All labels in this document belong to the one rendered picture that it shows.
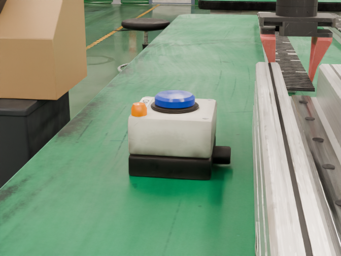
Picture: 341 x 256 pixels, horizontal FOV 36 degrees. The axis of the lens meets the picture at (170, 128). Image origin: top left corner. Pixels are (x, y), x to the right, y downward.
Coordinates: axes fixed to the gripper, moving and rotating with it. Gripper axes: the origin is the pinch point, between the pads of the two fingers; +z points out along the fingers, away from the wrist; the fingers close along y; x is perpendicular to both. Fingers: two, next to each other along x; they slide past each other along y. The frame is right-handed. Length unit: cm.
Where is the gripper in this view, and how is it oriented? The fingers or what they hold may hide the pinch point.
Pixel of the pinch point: (291, 78)
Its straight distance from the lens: 79.2
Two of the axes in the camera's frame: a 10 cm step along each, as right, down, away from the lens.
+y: 9.9, 0.4, -1.4
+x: 1.4, -3.1, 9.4
